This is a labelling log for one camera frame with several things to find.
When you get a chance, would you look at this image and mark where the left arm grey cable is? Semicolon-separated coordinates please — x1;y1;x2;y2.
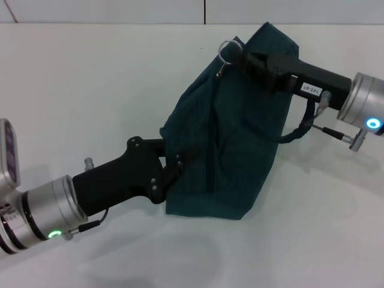
61;155;110;241

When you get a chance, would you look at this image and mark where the dark teal insulated lunch bag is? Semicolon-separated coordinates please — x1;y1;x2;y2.
158;22;316;221

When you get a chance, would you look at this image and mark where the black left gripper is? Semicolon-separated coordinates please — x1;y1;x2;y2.
73;136;211;217

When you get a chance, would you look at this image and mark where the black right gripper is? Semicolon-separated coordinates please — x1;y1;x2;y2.
228;36;352;110

